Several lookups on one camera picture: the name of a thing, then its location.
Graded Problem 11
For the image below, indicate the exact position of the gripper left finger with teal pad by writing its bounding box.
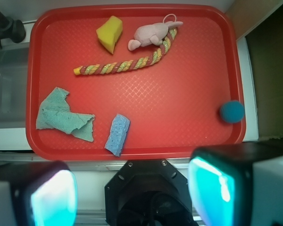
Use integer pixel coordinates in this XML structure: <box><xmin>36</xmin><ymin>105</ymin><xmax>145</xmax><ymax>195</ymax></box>
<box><xmin>0</xmin><ymin>161</ymin><xmax>78</xmax><ymax>226</ymax></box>

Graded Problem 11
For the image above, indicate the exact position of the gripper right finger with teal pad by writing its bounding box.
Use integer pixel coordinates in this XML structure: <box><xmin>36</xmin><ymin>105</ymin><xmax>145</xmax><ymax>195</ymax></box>
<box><xmin>188</xmin><ymin>142</ymin><xmax>283</xmax><ymax>226</ymax></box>

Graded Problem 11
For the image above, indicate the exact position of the blue ball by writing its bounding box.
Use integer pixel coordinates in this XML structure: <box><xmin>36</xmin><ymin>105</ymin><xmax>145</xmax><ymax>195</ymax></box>
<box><xmin>219</xmin><ymin>100</ymin><xmax>245</xmax><ymax>123</ymax></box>

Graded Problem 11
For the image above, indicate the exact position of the teal microfibre cloth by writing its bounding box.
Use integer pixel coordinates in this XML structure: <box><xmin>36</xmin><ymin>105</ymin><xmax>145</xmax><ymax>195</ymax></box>
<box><xmin>36</xmin><ymin>87</ymin><xmax>95</xmax><ymax>142</ymax></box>

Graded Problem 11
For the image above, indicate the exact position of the blue sponge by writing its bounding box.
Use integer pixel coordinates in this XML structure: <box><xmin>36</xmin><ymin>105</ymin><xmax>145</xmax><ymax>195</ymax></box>
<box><xmin>105</xmin><ymin>114</ymin><xmax>130</xmax><ymax>157</ymax></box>

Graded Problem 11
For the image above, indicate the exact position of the grey sink basin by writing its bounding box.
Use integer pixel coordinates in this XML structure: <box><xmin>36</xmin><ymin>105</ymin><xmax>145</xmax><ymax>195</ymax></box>
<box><xmin>0</xmin><ymin>43</ymin><xmax>29</xmax><ymax>129</ymax></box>

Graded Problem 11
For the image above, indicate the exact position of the red plastic tray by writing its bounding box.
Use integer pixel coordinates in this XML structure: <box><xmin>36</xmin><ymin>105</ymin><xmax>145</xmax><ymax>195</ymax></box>
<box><xmin>26</xmin><ymin>4</ymin><xmax>246</xmax><ymax>161</ymax></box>

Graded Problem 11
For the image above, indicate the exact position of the grey sink faucet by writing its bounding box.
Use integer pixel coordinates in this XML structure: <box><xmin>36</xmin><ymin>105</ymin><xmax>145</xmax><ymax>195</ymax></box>
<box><xmin>0</xmin><ymin>12</ymin><xmax>26</xmax><ymax>49</ymax></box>

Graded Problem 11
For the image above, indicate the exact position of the yellow sponge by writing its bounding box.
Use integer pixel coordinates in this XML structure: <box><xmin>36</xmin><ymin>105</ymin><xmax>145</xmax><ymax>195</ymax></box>
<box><xmin>96</xmin><ymin>16</ymin><xmax>123</xmax><ymax>54</ymax></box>

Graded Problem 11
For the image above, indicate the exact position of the pink plush mouse toy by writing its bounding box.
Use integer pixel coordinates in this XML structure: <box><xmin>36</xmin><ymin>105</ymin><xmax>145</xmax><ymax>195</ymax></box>
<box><xmin>127</xmin><ymin>14</ymin><xmax>183</xmax><ymax>51</ymax></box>

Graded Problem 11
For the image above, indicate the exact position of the multicolour twisted rope toy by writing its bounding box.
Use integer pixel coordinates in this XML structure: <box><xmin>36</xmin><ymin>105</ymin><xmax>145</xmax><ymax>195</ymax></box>
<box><xmin>73</xmin><ymin>28</ymin><xmax>177</xmax><ymax>76</ymax></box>

